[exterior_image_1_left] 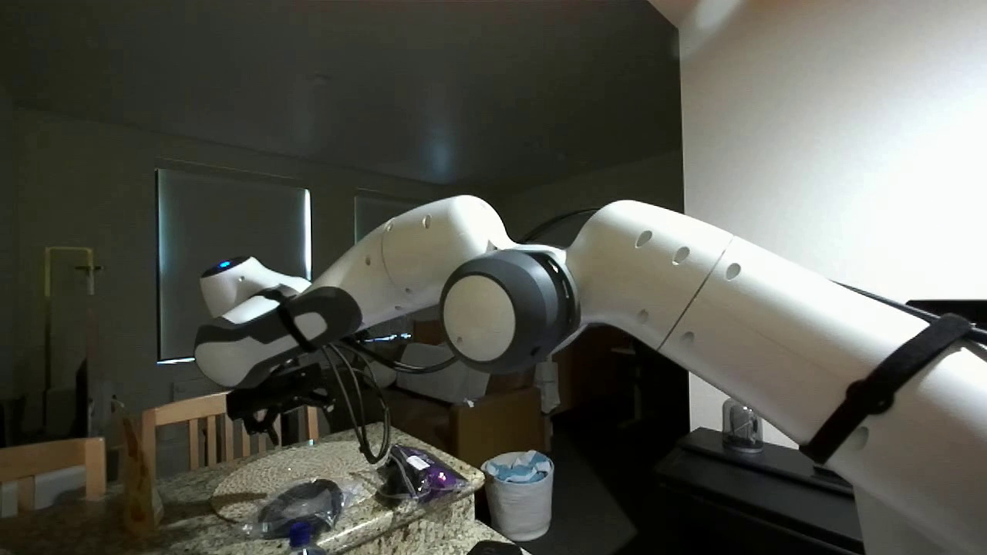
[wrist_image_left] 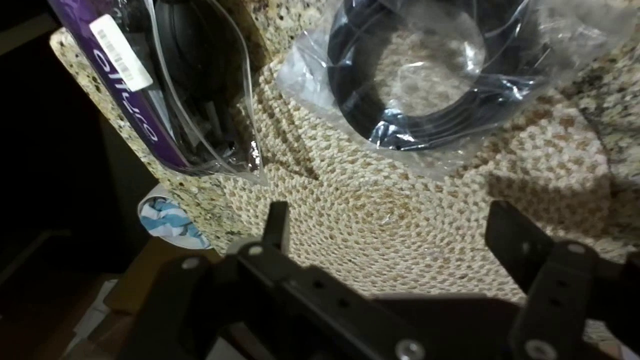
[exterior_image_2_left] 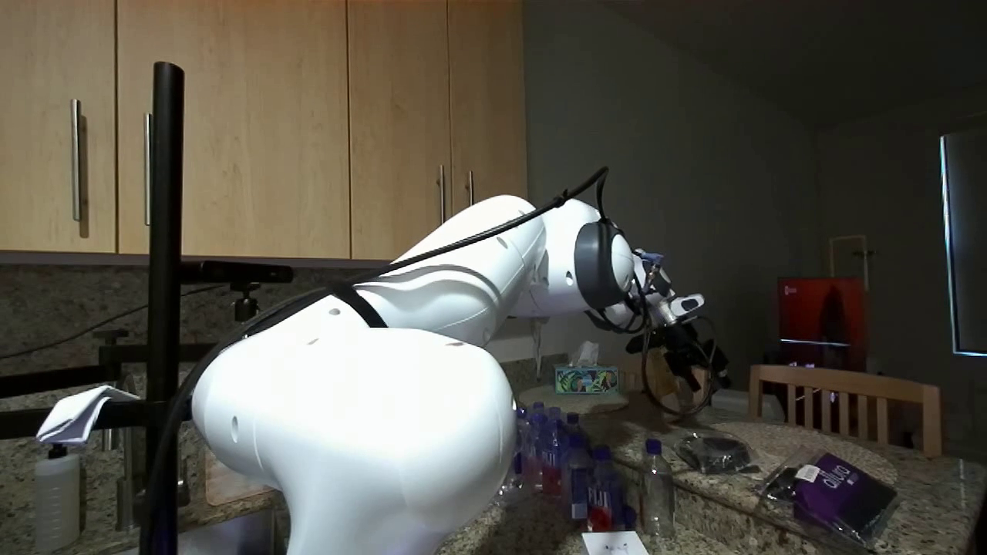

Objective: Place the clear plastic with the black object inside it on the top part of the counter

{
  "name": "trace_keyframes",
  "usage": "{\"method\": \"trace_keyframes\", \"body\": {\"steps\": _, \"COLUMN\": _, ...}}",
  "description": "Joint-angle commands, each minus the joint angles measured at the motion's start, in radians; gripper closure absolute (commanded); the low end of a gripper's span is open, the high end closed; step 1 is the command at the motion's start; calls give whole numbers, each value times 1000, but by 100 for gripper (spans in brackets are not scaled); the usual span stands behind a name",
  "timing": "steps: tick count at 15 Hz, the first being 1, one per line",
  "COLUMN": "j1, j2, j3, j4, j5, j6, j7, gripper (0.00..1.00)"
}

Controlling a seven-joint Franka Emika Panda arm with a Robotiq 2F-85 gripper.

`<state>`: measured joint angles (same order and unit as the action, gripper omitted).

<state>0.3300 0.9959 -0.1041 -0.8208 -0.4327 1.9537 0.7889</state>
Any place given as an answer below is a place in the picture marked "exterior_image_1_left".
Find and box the black strap on arm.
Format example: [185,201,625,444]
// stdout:
[800,310,987,464]

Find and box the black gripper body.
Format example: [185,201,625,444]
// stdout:
[225,358,350,441]

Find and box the small jar on cabinet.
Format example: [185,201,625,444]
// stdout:
[720,399,765,449]

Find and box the purple box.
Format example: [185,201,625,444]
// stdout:
[380,444,466,507]

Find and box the large window with blind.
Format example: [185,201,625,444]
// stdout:
[152,166,318,367]

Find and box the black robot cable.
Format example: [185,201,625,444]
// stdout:
[304,335,466,464]

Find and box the clear bag with black cable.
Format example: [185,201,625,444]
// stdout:
[241,471,383,544]

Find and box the cardboard box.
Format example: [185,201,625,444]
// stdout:
[394,380,552,468]

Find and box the yellow-framed standing mirror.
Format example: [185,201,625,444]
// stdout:
[39,244,102,434]

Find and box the wooden slat-back chair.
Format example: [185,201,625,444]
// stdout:
[135,389,322,482]

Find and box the brown paper bag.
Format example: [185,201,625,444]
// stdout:
[113,399,168,537]

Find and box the black cabinet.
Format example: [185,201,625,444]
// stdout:
[651,425,866,555]

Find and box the round woven placemat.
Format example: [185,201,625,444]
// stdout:
[206,438,399,528]

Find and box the clear water bottle blue cap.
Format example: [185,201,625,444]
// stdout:
[284,519,325,552]

